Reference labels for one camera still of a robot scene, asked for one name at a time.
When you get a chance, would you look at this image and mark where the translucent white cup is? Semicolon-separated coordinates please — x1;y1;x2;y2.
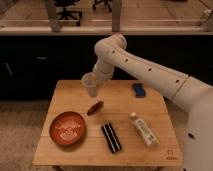
81;72;98;97

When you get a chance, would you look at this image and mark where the orange ceramic bowl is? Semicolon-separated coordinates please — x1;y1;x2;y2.
49;111;86;146

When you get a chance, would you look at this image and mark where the brown oblong object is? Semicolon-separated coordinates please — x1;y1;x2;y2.
87;101;104;116

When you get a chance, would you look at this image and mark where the grey metal post left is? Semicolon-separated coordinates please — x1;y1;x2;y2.
43;0;61;32

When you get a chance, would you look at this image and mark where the grey metal post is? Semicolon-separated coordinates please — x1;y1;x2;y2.
43;0;61;32
112;0;121;32
197;9;213;32

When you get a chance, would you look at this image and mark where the black office chair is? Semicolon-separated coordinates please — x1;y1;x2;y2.
92;0;113;13
54;0;82;26

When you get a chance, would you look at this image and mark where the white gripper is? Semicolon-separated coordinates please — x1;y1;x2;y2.
93;60;114;90

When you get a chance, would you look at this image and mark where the black striped case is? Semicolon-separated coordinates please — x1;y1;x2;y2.
101;123;122;153

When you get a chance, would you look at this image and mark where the wooden table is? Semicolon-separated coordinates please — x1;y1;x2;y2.
33;80;183;167

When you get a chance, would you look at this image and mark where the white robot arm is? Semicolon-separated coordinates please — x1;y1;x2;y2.
93;34;213;171

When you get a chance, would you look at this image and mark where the clear plastic bottle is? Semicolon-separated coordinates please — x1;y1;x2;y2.
130;112;157;147

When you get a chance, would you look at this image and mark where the grey metal post right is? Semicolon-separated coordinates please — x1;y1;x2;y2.
197;9;213;32

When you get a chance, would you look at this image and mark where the blue sponge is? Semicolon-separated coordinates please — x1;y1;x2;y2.
133;83;145;98

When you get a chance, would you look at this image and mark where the grey metal post middle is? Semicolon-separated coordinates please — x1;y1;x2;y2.
112;0;121;32

